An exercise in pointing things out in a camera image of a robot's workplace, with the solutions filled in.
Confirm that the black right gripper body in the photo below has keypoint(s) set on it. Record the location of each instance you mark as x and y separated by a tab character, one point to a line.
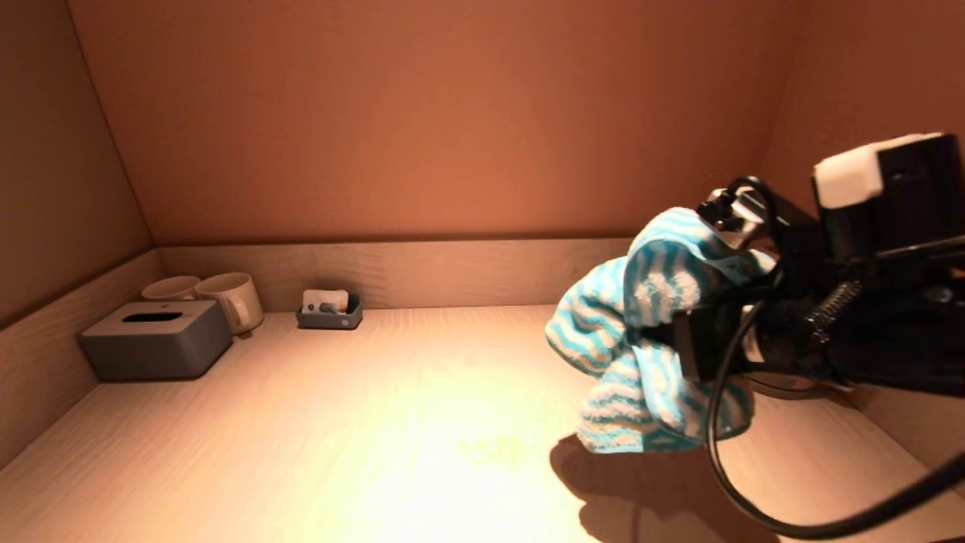
795	302

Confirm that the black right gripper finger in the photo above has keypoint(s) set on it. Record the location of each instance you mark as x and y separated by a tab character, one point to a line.
742	215
709	347

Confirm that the blue white striped towel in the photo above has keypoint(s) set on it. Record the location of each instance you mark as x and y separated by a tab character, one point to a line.
603	324

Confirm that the black red right robot arm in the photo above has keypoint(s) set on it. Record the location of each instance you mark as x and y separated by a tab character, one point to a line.
905	339

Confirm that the grey kettle base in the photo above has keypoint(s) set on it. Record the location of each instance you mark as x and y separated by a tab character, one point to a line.
791	386

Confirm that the light wood backsplash board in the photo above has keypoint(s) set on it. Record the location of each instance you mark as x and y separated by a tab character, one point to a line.
45	377
452	275

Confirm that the small grey sachet tray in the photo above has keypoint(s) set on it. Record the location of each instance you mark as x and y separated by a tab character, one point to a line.
328	322

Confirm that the white sachets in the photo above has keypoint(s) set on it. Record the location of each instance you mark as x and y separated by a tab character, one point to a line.
324	299

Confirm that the white ceramic mug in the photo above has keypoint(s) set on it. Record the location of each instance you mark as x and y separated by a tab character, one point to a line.
225	297
170	289

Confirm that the grey tissue box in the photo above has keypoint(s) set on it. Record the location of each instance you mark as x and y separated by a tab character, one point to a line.
151	347

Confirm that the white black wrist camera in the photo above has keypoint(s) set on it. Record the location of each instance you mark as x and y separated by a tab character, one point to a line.
905	196

